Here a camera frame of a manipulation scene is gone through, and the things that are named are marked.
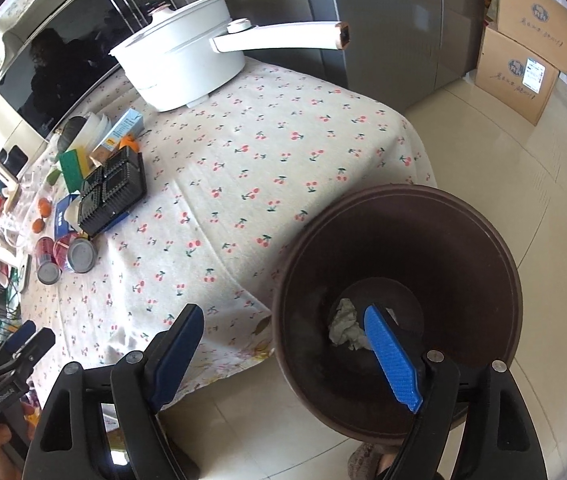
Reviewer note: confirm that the black glass door oven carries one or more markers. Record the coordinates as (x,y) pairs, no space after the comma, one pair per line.
(63,50)

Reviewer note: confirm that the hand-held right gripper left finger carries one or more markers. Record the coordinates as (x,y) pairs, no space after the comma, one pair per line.
(178,355)

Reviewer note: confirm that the brown round trash bin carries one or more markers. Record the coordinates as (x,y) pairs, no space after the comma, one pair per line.
(463,260)

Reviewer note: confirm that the fuzzy brown slipper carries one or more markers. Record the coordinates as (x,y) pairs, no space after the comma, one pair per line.
(368,462)

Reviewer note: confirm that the blue white box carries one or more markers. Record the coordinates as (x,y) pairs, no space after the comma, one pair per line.
(65,215)

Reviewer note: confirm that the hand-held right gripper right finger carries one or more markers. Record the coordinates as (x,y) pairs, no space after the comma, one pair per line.
(393,360)

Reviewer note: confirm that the white electric cooking pot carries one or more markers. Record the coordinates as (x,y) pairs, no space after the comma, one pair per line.
(178,70)

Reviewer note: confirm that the blue milk carton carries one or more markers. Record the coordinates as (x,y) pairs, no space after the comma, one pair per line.
(119,132)

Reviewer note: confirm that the dark green pumpkin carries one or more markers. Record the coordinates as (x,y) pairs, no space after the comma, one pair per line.
(72,132)

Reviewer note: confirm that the person's left hand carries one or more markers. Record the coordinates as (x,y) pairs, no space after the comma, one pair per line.
(3,455)

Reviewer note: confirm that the small green fruit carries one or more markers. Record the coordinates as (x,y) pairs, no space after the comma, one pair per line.
(53,177)

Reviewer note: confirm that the white deep bowl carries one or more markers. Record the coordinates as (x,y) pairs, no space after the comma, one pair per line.
(97,132)

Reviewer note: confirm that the orange peel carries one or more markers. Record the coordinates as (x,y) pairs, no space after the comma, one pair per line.
(129,144)

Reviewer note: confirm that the cherry print tablecloth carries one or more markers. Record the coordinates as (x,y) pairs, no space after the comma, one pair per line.
(263,160)

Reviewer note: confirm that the red drink can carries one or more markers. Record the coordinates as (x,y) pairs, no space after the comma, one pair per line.
(62,250)
(47,260)

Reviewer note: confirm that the grey refrigerator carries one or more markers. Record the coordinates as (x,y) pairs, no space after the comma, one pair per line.
(388,35)

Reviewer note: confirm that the crumpled paper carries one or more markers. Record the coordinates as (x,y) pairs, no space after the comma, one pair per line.
(346,322)

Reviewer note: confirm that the large cardboard box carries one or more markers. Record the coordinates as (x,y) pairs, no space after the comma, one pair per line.
(538,15)

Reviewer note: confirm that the black plastic tray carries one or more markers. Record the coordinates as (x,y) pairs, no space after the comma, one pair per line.
(113,190)

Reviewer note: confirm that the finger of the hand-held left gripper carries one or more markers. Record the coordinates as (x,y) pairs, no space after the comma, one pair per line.
(20,335)
(33,350)

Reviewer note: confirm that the silver lid tin can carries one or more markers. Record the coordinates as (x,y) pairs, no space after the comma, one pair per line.
(82,256)

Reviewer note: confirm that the yellow green sponge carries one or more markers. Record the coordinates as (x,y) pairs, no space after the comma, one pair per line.
(70,172)

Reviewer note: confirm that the cardboard box with white label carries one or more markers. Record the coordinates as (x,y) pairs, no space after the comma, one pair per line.
(508,75)

